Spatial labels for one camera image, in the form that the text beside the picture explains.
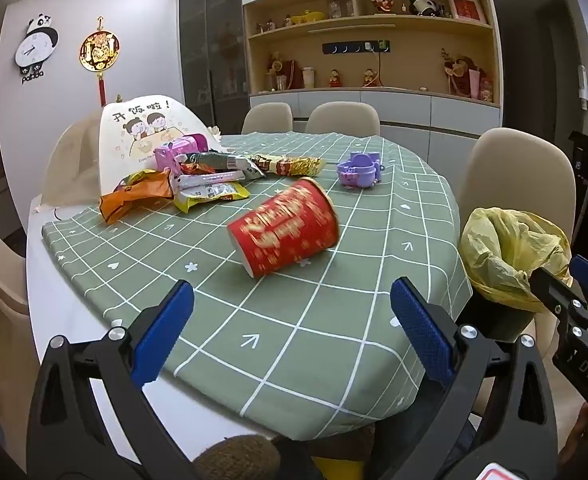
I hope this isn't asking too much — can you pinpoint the green checked tablecloth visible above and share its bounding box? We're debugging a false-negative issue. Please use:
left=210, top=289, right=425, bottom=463
left=41, top=132, right=474, bottom=443

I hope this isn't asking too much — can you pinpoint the red brown flower decoration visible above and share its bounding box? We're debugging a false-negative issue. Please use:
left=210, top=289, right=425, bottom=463
left=442, top=48, right=495, bottom=103

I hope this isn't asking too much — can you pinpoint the red gold wall ornament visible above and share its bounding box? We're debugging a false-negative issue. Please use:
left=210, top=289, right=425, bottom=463
left=79, top=16, right=117, bottom=107

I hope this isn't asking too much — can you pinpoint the red paper cup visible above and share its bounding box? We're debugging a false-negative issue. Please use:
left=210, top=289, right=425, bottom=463
left=226, top=176, right=339, bottom=279

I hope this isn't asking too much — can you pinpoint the orange snack packet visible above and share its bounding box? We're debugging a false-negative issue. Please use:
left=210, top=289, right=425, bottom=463
left=99, top=169, right=175, bottom=226

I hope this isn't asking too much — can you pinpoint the panda plush toy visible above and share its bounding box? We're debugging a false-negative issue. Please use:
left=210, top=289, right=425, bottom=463
left=400, top=0, right=447, bottom=17

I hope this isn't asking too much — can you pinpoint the red framed picture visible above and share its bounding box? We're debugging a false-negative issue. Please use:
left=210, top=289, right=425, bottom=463
left=446, top=0, right=490, bottom=24

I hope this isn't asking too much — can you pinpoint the yellow snack packet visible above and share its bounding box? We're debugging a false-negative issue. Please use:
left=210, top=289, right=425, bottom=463
left=173, top=182, right=251, bottom=214

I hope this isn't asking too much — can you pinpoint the purple plastic toy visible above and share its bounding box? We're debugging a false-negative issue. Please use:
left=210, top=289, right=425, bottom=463
left=336, top=150, right=385, bottom=189

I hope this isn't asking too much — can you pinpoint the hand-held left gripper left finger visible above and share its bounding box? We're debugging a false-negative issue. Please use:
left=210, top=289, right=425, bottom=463
left=26, top=280, right=199, bottom=480

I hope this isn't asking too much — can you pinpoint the person's right hand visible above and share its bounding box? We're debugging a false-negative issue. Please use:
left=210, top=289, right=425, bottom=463
left=558, top=402, right=588, bottom=466

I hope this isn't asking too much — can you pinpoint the black power strip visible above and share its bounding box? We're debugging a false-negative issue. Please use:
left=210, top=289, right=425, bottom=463
left=322, top=39, right=391, bottom=56

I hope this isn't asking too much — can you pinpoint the panda wall clock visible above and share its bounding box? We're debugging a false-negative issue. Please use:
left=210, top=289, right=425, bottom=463
left=15, top=15, right=60, bottom=86

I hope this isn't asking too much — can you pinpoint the pink plastic box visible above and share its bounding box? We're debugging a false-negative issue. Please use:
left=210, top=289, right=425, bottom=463
left=154, top=133, right=208, bottom=172

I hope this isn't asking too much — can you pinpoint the dark glass door cabinet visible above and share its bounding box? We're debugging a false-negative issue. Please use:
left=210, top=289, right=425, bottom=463
left=178, top=0, right=251, bottom=135

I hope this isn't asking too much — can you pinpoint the gold red snack packet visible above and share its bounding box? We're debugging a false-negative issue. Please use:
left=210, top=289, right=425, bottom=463
left=250, top=154, right=327, bottom=179

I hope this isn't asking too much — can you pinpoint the dark green snack packet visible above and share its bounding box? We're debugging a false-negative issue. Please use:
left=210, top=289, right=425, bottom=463
left=175, top=151, right=267, bottom=178

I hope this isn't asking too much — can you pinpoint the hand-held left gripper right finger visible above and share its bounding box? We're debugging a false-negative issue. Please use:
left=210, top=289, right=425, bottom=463
left=374, top=276, right=559, bottom=480

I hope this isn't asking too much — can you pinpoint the brown fuzzy object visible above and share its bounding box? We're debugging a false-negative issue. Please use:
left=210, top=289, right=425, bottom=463
left=193, top=435, right=281, bottom=480

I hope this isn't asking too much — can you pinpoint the pink white tissue packet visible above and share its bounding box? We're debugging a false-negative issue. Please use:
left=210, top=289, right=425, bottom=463
left=176, top=170, right=245, bottom=189

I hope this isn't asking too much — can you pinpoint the wooden shelf cabinet unit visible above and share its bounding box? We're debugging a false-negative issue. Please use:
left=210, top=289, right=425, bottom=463
left=241, top=0, right=504, bottom=161

